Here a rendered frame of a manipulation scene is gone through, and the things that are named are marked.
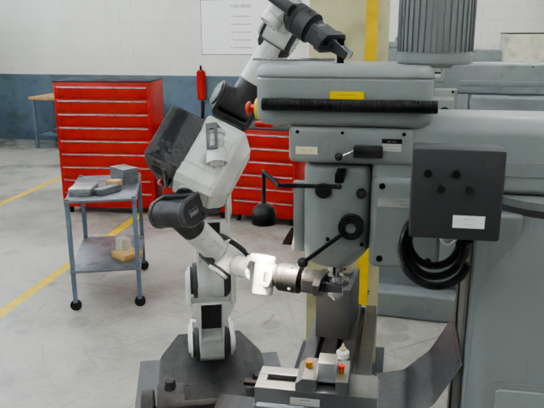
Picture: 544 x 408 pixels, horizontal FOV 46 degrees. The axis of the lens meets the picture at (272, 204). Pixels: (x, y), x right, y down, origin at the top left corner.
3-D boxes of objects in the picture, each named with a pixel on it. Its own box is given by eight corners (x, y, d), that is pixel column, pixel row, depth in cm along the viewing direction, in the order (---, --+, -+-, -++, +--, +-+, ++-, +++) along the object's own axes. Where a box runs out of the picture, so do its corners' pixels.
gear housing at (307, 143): (287, 162, 175) (287, 125, 172) (301, 146, 198) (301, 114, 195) (414, 167, 169) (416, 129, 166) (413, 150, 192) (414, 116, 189)
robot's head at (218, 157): (206, 169, 206) (206, 159, 198) (205, 140, 209) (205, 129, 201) (227, 169, 207) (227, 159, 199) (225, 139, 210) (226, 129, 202)
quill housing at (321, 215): (300, 271, 185) (301, 161, 176) (310, 248, 204) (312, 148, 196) (367, 275, 181) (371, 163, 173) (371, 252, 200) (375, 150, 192)
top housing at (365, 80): (252, 125, 173) (252, 65, 169) (271, 112, 198) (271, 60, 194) (431, 129, 165) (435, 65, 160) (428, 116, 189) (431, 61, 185)
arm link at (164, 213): (172, 240, 216) (147, 218, 206) (181, 217, 220) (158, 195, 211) (199, 240, 210) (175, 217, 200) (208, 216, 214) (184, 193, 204)
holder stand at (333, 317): (315, 336, 227) (316, 283, 222) (327, 311, 248) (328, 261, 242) (349, 340, 224) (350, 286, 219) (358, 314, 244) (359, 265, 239)
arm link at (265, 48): (305, 34, 217) (270, 91, 223) (273, 13, 217) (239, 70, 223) (301, 33, 206) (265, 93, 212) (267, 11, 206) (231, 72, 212)
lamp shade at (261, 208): (249, 220, 193) (248, 200, 192) (272, 218, 195) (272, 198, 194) (254, 227, 187) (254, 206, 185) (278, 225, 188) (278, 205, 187)
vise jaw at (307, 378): (295, 390, 180) (295, 378, 179) (300, 368, 192) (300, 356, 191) (316, 393, 179) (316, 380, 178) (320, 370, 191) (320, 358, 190)
